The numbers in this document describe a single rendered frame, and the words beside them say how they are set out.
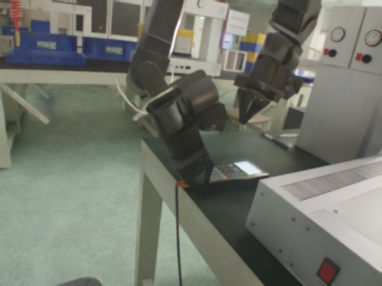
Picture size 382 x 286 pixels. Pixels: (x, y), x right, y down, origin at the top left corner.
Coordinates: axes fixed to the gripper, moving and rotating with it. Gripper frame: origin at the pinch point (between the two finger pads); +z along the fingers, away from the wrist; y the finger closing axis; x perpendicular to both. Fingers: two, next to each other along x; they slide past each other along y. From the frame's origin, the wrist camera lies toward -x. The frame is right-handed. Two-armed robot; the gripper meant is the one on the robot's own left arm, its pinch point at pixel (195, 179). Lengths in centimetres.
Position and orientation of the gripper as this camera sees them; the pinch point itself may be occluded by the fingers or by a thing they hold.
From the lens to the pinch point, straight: 54.4
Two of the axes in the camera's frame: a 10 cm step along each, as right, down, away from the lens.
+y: -4.7, -3.9, 7.9
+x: -8.3, 5.2, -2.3
